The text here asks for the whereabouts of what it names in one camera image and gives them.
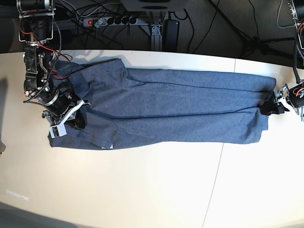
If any aluminium frame post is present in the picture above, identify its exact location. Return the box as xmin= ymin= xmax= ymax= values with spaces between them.
xmin=148 ymin=11 xmax=164 ymax=51

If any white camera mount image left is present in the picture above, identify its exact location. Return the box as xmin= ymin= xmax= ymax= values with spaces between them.
xmin=42 ymin=99 xmax=91 ymax=139

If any white cable on floor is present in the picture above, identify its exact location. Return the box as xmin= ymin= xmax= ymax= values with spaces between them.
xmin=276 ymin=0 xmax=297 ymax=29

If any grey object at table edge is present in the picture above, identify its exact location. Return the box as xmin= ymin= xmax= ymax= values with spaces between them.
xmin=0 ymin=141 xmax=6 ymax=154

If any grey base camera housing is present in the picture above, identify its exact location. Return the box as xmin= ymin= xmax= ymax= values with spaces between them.
xmin=120 ymin=0 xmax=189 ymax=11

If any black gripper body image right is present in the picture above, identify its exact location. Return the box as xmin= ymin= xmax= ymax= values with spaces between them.
xmin=288 ymin=85 xmax=304 ymax=108

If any blue T-shirt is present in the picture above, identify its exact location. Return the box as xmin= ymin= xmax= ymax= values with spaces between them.
xmin=49 ymin=59 xmax=276 ymax=150

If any black power adapter brick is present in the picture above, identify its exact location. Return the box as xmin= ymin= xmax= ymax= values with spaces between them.
xmin=162 ymin=19 xmax=180 ymax=52

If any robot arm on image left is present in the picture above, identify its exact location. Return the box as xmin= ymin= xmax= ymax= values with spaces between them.
xmin=16 ymin=0 xmax=86 ymax=130

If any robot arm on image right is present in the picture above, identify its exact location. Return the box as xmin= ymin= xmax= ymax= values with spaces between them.
xmin=259 ymin=0 xmax=304 ymax=121

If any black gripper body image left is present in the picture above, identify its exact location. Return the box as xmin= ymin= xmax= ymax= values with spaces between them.
xmin=44 ymin=86 xmax=80 ymax=116

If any white power strip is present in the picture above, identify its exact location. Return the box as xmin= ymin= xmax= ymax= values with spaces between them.
xmin=82 ymin=16 xmax=139 ymax=28

